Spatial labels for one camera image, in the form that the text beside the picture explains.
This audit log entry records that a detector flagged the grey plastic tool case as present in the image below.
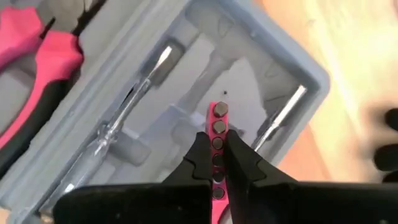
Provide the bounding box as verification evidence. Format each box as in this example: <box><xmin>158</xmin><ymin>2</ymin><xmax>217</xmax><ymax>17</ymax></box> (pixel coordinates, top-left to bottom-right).
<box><xmin>0</xmin><ymin>0</ymin><xmax>331</xmax><ymax>224</ymax></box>

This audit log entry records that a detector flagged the silver shaft with brass cap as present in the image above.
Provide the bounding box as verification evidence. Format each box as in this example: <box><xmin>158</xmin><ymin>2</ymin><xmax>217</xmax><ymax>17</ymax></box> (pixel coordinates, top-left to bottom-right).
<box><xmin>39</xmin><ymin>45</ymin><xmax>174</xmax><ymax>218</ymax></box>

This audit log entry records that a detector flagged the pink thick-handled tool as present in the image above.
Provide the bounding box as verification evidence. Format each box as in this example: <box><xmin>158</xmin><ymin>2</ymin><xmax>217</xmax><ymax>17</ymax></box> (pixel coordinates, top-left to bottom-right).
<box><xmin>252</xmin><ymin>84</ymin><xmax>308</xmax><ymax>152</ymax></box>

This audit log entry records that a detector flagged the small pink block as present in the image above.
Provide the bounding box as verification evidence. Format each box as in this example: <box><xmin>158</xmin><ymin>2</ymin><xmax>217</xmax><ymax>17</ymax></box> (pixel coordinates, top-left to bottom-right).
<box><xmin>205</xmin><ymin>101</ymin><xmax>231</xmax><ymax>224</ymax></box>

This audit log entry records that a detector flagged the pink tool handle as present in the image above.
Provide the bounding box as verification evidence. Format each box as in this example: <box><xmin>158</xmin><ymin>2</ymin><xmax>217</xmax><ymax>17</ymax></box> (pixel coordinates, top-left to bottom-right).
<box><xmin>0</xmin><ymin>4</ymin><xmax>85</xmax><ymax>181</ymax></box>

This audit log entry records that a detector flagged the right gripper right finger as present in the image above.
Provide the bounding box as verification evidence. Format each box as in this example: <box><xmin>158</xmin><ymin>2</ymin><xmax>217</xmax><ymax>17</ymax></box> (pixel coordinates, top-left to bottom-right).
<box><xmin>223</xmin><ymin>129</ymin><xmax>398</xmax><ymax>224</ymax></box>

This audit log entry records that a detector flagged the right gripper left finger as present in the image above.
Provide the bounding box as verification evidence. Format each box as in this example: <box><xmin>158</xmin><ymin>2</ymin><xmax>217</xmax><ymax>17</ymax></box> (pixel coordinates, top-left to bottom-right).
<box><xmin>52</xmin><ymin>132</ymin><xmax>214</xmax><ymax>224</ymax></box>

